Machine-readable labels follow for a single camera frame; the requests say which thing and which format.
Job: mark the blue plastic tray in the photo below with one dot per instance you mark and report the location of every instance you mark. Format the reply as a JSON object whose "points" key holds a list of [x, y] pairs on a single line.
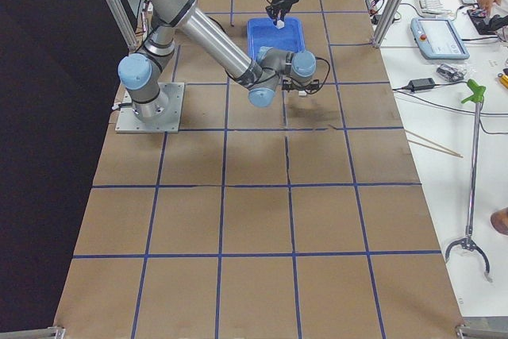
{"points": [[261, 32]]}

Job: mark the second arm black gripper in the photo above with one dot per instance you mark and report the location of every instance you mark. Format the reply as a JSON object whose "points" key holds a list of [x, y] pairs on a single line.
{"points": [[300, 86]]}

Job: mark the blue teach pendant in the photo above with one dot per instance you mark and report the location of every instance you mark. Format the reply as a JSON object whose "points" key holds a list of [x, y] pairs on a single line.
{"points": [[438, 39]]}

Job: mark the wooden chopsticks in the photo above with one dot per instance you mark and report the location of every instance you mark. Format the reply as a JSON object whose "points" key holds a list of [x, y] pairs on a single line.
{"points": [[427, 143]]}

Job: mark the brown paper table cover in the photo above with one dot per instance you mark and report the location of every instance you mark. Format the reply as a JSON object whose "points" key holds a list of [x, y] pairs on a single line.
{"points": [[305, 219]]}

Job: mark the green handled reacher grabber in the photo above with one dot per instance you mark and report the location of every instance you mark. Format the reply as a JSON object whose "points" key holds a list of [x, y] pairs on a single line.
{"points": [[466, 242]]}

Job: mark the black power adapter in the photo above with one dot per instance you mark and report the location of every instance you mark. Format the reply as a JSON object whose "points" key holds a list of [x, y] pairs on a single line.
{"points": [[421, 84]]}

